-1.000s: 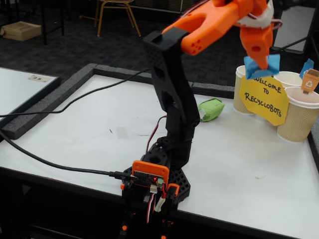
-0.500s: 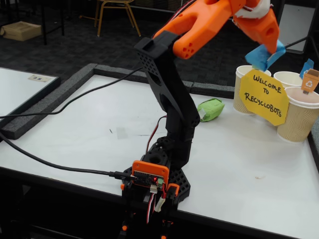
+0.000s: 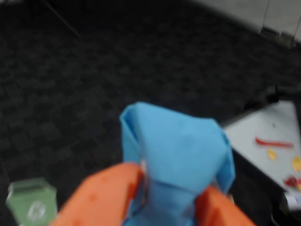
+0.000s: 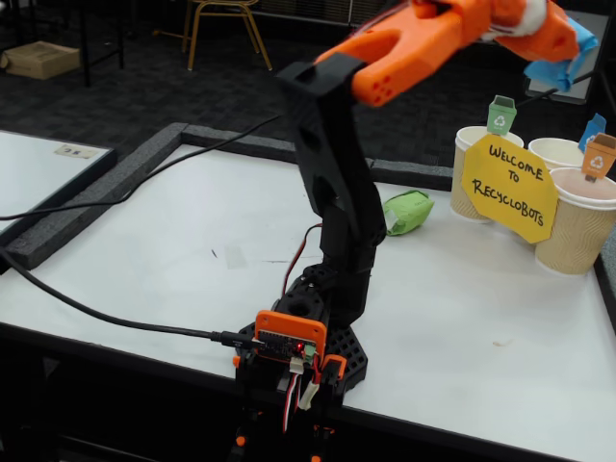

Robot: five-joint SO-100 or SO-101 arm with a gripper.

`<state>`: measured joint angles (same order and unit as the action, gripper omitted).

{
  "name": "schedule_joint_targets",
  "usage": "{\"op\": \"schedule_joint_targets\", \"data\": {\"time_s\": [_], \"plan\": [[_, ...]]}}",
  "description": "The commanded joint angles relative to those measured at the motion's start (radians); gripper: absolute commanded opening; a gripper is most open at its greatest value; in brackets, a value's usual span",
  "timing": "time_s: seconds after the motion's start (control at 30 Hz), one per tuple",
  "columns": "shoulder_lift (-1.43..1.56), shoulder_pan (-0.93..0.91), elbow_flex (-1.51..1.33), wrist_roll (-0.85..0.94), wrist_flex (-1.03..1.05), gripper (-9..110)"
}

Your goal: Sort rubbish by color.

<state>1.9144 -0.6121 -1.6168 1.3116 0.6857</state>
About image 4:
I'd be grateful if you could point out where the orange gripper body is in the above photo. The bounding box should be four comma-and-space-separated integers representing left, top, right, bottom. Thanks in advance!
498, 4, 564, 63

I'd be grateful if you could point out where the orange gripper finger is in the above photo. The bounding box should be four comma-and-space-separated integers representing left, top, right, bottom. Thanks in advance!
560, 13, 580, 62

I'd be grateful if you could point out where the blue paper bundle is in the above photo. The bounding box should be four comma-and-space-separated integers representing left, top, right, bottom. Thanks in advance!
523, 16, 601, 93

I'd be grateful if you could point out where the green paper bundle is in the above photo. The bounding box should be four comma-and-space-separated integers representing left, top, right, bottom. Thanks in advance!
383, 189, 436, 237

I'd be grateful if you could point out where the white tape wrap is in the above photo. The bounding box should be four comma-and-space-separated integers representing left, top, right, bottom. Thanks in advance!
480, 0, 550, 42

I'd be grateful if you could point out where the thin black bar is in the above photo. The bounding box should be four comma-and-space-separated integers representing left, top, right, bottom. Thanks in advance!
524, 71, 598, 105

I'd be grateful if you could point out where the green bin picture tag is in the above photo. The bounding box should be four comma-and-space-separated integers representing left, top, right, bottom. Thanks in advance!
485, 94, 520, 139

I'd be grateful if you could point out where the blue bin picture tag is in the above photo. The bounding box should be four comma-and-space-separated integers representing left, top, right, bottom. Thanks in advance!
577, 113, 606, 150

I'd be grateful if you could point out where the paper cup with blue tag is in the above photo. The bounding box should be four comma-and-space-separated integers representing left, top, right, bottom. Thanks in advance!
527, 138, 593, 170

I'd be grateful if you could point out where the orange bin picture tag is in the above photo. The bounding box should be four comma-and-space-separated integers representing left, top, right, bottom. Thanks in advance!
580, 133, 616, 184

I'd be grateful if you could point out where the yellow welcome paper sign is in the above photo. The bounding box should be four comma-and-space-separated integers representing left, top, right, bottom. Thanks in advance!
460, 134, 559, 244

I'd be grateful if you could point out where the paper cup with green tag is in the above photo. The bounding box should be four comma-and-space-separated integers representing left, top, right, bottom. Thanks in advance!
450, 125, 525, 225

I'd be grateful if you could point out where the black foam border strip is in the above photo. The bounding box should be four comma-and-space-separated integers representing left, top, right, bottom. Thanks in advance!
368, 157, 456, 193
180, 123, 299, 163
594, 230, 616, 333
2, 121, 190, 270

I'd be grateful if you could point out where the paper cup with orange tag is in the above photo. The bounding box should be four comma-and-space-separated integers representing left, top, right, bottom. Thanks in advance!
534, 167, 616, 275

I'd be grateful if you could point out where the black orange table clamp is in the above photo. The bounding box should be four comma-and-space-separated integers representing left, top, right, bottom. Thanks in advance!
230, 353, 285, 462
307, 353, 348, 462

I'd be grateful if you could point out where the orange mounted controller board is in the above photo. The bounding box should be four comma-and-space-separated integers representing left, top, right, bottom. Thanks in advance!
253, 310, 328, 374

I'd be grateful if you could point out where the small paper label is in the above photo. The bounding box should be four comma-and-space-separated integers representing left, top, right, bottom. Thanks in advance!
54, 143, 100, 160

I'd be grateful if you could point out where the brown cardboard box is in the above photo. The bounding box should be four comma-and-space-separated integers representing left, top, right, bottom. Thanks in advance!
0, 40, 81, 81

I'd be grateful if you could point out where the white panel with dark frame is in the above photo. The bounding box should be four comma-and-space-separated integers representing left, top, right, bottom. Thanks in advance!
524, 7, 615, 105

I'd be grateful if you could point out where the red black servo wire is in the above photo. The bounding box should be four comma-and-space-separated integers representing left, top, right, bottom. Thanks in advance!
280, 223, 324, 295

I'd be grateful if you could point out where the thick black USB cable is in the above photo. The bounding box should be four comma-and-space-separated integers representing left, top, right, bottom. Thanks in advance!
0, 244, 265, 351

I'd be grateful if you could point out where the red white black wire bundle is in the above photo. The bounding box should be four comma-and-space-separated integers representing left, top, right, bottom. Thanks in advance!
280, 355, 322, 434

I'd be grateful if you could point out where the black metal table frame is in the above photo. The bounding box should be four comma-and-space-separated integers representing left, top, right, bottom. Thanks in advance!
76, 0, 126, 88

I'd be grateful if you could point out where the thin black camera cable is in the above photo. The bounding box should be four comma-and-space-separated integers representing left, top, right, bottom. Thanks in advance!
0, 113, 283, 221

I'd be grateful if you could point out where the whiteboard with black frame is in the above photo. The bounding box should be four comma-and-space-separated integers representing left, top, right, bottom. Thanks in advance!
0, 128, 117, 246

